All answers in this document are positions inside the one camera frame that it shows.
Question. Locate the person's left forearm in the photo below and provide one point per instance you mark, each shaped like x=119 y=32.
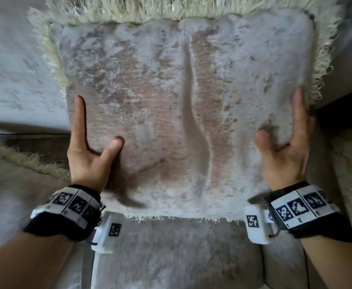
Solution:
x=25 y=261

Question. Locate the person's right thumb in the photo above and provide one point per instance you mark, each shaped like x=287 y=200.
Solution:
x=265 y=145

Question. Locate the person's left hand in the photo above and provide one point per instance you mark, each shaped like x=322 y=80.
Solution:
x=85 y=165

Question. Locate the black wristband with marker tiles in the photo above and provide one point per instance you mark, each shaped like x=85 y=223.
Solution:
x=305 y=207
x=67 y=210

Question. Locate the person's left thumb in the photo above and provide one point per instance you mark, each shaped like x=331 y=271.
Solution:
x=112 y=150

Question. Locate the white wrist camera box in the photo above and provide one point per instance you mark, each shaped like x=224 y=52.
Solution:
x=256 y=224
x=108 y=233

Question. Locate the person's right forearm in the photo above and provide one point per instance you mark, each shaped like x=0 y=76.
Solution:
x=335 y=261

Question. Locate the beige fringed cushion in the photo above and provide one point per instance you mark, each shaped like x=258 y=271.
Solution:
x=19 y=183

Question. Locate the person's right hand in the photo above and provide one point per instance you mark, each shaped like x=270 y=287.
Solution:
x=287 y=165

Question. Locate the grey velvet fringed cushion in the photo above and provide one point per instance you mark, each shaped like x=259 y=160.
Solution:
x=176 y=102

